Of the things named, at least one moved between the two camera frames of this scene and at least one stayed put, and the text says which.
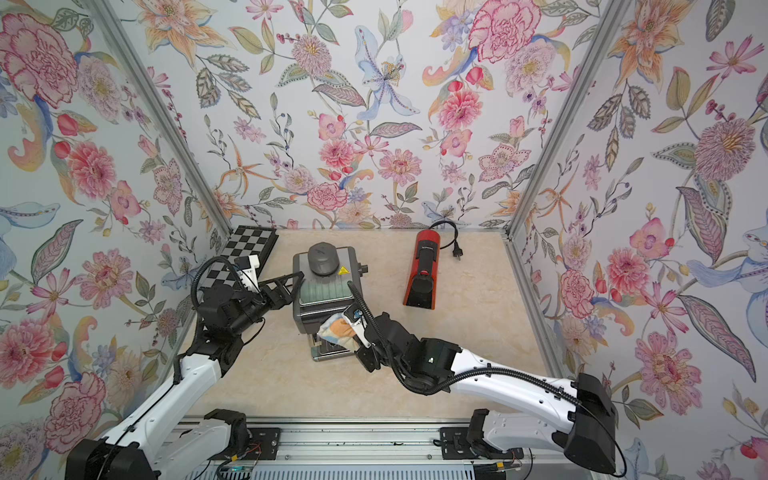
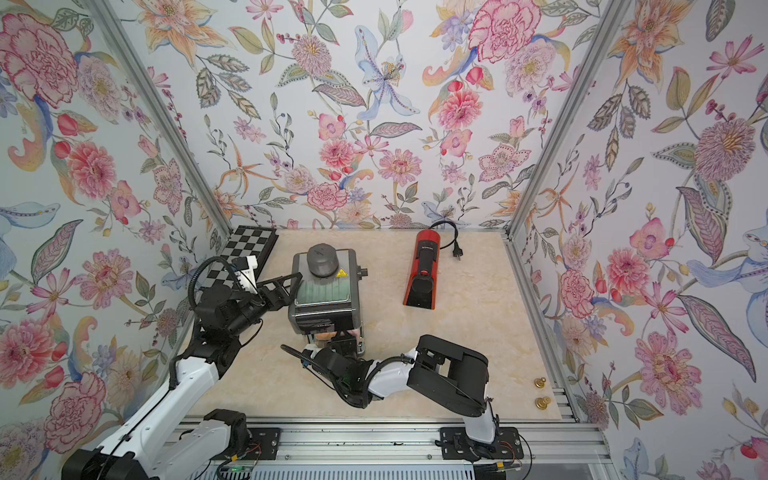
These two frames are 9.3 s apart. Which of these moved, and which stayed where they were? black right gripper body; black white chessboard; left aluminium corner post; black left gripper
Moved: black right gripper body
Stayed: black left gripper; left aluminium corner post; black white chessboard
